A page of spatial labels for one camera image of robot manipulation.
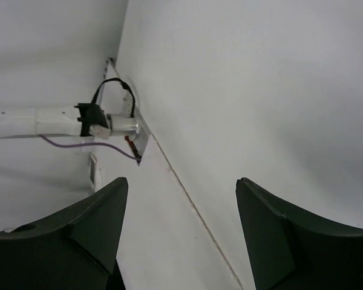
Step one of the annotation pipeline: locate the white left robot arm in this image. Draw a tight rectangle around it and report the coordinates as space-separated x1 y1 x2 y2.
0 77 140 140

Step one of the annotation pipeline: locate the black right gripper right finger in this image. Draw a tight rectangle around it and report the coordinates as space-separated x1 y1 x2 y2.
236 178 363 289

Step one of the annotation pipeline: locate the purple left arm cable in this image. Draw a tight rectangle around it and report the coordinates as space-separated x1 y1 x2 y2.
38 134 142 161

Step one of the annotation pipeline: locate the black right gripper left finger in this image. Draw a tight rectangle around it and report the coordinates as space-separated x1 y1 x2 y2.
0 177 128 289

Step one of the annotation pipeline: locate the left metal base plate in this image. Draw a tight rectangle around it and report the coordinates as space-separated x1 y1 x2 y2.
122 92 151 166

